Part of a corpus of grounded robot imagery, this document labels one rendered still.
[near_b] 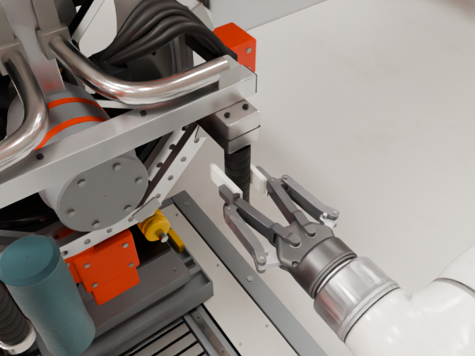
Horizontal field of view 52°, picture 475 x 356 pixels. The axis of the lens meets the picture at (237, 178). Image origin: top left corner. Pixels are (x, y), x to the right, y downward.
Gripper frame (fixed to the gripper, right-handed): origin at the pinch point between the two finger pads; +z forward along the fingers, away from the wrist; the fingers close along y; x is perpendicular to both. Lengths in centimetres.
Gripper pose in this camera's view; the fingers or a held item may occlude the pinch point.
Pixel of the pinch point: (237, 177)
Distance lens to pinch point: 68.8
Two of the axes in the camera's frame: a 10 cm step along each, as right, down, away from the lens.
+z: -5.8, -5.9, 5.5
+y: 8.1, -4.3, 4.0
